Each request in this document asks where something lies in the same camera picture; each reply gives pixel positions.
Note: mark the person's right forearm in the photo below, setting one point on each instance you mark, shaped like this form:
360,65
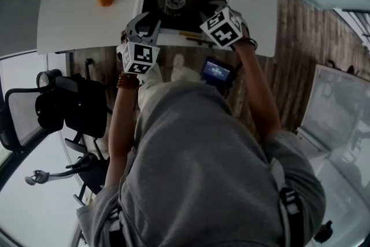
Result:
260,95

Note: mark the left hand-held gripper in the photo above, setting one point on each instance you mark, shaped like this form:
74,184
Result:
141,55

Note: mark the grey office chair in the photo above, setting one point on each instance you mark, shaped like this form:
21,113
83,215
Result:
84,165

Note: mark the desk control panel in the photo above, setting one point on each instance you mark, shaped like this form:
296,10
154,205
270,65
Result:
64,51

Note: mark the person's white shoe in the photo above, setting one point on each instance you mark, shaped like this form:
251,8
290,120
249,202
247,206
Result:
178,60

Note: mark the black mesh office chair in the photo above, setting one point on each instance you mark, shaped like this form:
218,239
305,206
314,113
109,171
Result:
72,107

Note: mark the frosted glass partition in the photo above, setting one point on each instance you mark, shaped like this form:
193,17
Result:
335,107

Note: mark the black screen device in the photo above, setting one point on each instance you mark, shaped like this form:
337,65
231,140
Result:
216,70

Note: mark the person's left forearm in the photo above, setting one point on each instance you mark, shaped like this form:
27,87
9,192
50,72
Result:
120,130

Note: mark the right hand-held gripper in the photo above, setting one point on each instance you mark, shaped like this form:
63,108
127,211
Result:
222,34

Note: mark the person's grey shirt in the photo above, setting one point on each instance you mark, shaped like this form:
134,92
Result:
208,170

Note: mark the black wrist band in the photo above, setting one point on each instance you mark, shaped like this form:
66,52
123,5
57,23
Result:
252,44

